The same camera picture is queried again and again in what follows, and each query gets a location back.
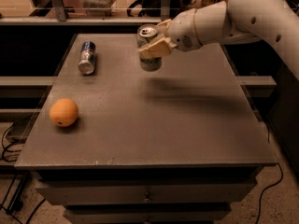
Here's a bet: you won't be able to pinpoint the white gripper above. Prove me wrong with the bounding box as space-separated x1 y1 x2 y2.
137 8 202 59

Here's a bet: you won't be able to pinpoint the green white 7up can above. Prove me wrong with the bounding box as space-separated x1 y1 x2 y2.
136 24 162 72

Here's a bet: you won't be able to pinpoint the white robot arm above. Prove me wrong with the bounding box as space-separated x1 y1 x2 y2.
137 0 299 78

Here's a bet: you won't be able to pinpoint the blue silver energy drink can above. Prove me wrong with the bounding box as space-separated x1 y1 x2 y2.
78 41 96 75

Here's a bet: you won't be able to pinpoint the dark bag on shelf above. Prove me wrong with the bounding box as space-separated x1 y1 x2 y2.
126 0 194 18

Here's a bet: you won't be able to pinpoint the clear plastic container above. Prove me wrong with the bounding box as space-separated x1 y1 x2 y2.
81 0 116 17

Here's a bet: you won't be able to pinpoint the grey drawer cabinet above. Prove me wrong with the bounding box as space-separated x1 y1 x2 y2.
17 34 276 213

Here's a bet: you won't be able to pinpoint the orange fruit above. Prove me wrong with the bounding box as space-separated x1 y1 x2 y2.
49 98 78 127

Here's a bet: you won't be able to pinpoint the upper drawer with knob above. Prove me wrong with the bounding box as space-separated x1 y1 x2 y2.
36 179 257 206

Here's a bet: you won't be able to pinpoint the drawer with knob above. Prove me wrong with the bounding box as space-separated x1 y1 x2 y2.
64 210 228 224
36 179 257 206

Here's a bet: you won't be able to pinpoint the lower drawer with knob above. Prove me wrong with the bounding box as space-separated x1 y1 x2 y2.
64 210 228 224

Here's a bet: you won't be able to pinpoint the metal shelf rail frame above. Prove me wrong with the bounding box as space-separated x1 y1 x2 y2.
0 0 171 26

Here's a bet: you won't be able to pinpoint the black cable on right floor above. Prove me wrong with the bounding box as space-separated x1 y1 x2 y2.
254 133 284 224

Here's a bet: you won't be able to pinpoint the black cables on left floor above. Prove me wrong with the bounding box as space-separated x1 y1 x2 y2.
0 115 47 224

